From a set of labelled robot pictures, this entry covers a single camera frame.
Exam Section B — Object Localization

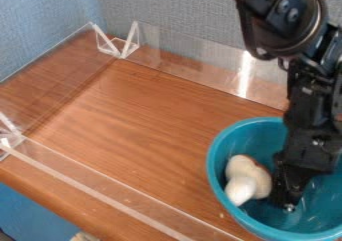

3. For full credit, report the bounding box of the clear acrylic front panel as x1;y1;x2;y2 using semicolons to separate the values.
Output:
0;111;242;241

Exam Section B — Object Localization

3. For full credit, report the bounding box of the blue plastic bowl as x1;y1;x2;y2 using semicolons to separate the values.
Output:
206;117;342;241

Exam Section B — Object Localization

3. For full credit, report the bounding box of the black cable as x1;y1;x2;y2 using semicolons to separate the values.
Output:
235;1;278;61

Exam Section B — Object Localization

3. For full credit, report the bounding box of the clear acrylic back panel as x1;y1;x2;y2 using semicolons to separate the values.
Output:
126;21;289;111

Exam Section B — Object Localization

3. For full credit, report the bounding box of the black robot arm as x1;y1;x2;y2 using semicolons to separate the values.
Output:
235;0;342;210

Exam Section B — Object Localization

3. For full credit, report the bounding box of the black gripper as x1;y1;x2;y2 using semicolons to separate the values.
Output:
270;127;342;210

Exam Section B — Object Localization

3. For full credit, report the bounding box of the white brown toy mushroom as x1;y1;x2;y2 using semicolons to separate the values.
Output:
224;155;271;206

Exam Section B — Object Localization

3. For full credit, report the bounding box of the clear acrylic left panel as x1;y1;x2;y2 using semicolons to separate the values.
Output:
0;22;120;98

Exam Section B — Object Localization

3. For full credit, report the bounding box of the clear acrylic panel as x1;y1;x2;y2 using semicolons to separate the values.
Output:
0;111;242;241
126;21;289;111
0;22;120;98

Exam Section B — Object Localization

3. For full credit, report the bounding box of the clear acrylic corner bracket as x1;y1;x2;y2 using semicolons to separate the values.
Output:
91;21;140;59

